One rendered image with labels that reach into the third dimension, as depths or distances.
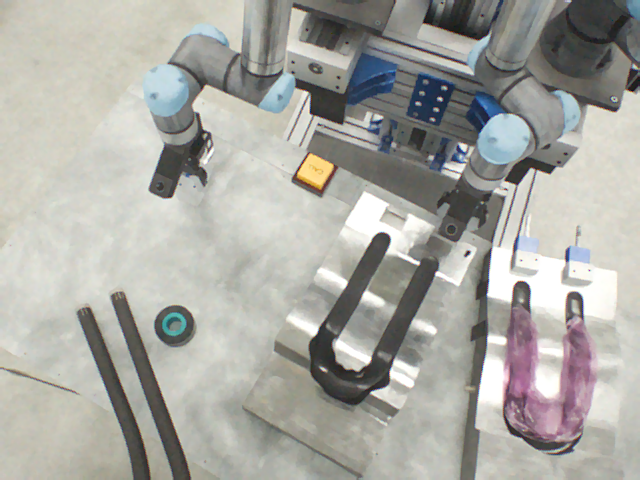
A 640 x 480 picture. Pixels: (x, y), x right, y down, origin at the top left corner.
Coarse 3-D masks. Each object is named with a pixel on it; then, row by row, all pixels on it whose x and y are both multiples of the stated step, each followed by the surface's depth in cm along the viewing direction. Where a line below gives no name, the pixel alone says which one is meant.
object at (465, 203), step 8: (464, 184) 123; (464, 192) 123; (472, 192) 122; (456, 200) 123; (464, 200) 123; (472, 200) 123; (480, 200) 122; (448, 208) 124; (456, 208) 123; (464, 208) 123; (472, 208) 123; (448, 216) 124; (456, 216) 123; (464, 216) 123; (448, 224) 124; (456, 224) 124; (464, 224) 123; (440, 232) 125; (448, 232) 124; (456, 232) 124; (456, 240) 124
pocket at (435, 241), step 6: (432, 234) 135; (438, 234) 134; (432, 240) 135; (438, 240) 135; (444, 240) 135; (450, 240) 134; (432, 246) 134; (438, 246) 134; (444, 246) 135; (450, 246) 135; (444, 252) 134; (450, 252) 134
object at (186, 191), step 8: (208, 160) 144; (184, 184) 139; (192, 184) 139; (176, 192) 140; (184, 192) 138; (192, 192) 138; (200, 192) 141; (184, 200) 143; (192, 200) 140; (200, 200) 143
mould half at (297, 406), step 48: (336, 240) 132; (336, 288) 128; (384, 288) 129; (432, 288) 129; (288, 336) 120; (432, 336) 125; (288, 384) 124; (288, 432) 120; (336, 432) 121; (384, 432) 121
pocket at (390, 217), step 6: (384, 210) 135; (390, 210) 136; (384, 216) 137; (390, 216) 137; (396, 216) 137; (402, 216) 135; (408, 216) 134; (384, 222) 136; (390, 222) 136; (396, 222) 136; (402, 222) 136; (396, 228) 136; (402, 228) 136
